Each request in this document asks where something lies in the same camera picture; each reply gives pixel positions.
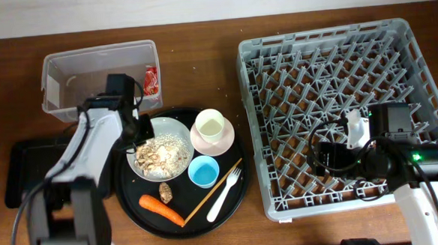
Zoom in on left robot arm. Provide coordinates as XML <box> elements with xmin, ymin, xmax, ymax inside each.
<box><xmin>19</xmin><ymin>73</ymin><xmax>154</xmax><ymax>245</ymax></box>

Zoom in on rice and peanut shells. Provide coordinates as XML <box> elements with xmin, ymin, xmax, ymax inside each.
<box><xmin>132</xmin><ymin>134</ymin><xmax>192</xmax><ymax>180</ymax></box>

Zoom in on grey dishwasher rack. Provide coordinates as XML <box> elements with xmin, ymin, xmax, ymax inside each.
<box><xmin>237</xmin><ymin>19</ymin><xmax>438</xmax><ymax>222</ymax></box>

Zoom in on round black serving tray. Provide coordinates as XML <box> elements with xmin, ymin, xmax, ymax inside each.
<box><xmin>113</xmin><ymin>107</ymin><xmax>250</xmax><ymax>239</ymax></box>

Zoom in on wooden chopstick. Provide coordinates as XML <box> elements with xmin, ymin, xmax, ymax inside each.
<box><xmin>184</xmin><ymin>158</ymin><xmax>243</xmax><ymax>224</ymax></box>

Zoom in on orange carrot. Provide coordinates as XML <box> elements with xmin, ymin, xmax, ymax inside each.
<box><xmin>138</xmin><ymin>195</ymin><xmax>185</xmax><ymax>227</ymax></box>

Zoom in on black rectangular tray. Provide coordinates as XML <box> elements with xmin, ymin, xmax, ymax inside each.
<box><xmin>4</xmin><ymin>136</ymin><xmax>71</xmax><ymax>208</ymax></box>

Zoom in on clear plastic waste bin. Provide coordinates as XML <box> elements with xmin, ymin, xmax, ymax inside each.
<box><xmin>40</xmin><ymin>40</ymin><xmax>164</xmax><ymax>122</ymax></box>

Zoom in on brown walnut shell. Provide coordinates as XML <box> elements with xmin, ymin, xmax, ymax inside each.
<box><xmin>158</xmin><ymin>182</ymin><xmax>173</xmax><ymax>204</ymax></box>

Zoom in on white plastic fork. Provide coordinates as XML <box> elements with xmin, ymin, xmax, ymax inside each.
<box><xmin>207</xmin><ymin>167</ymin><xmax>242</xmax><ymax>223</ymax></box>

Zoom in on red snack wrapper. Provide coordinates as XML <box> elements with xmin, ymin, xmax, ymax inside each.
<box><xmin>143</xmin><ymin>67</ymin><xmax>159</xmax><ymax>96</ymax></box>

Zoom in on white cup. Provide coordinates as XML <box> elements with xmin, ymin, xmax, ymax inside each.
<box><xmin>195</xmin><ymin>109</ymin><xmax>225</xmax><ymax>143</ymax></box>

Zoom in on grey plate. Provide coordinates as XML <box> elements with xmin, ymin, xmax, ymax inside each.
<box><xmin>126</xmin><ymin>117</ymin><xmax>194</xmax><ymax>182</ymax></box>

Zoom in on light blue cup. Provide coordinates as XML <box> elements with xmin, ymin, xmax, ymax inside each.
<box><xmin>187</xmin><ymin>155</ymin><xmax>220</xmax><ymax>189</ymax></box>

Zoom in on pink bowl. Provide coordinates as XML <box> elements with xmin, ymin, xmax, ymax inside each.
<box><xmin>190</xmin><ymin>118</ymin><xmax>235</xmax><ymax>157</ymax></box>

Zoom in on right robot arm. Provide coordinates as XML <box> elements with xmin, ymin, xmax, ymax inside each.
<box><xmin>307</xmin><ymin>103</ymin><xmax>438</xmax><ymax>245</ymax></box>

